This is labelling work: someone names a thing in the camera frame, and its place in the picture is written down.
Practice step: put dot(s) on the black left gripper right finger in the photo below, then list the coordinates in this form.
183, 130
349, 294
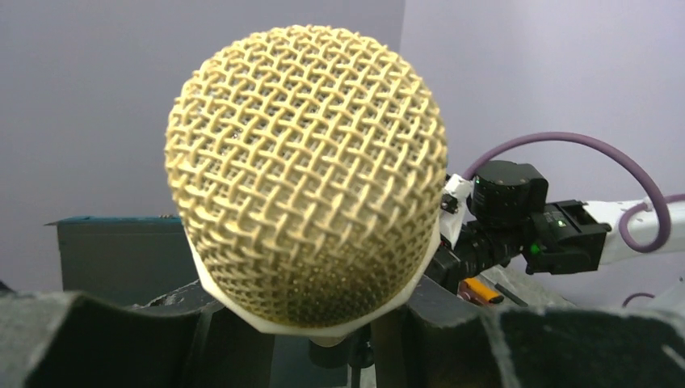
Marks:
437, 340

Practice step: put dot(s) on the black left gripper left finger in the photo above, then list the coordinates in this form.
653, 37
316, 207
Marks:
182, 339

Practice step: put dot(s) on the cream beige microphone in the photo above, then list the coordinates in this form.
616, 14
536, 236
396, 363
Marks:
307, 166

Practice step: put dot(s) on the black desk stand with clip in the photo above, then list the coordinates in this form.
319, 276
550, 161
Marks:
354, 352

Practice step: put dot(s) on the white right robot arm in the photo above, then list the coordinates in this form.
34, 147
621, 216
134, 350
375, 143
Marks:
502, 213

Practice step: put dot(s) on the brown pipe fitting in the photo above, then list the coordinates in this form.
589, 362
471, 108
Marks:
468, 295

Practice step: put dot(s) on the dark grey server chassis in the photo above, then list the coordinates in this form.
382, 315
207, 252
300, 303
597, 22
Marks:
124, 260

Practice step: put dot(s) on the orange handled tool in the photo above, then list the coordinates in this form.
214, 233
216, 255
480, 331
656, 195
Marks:
483, 292

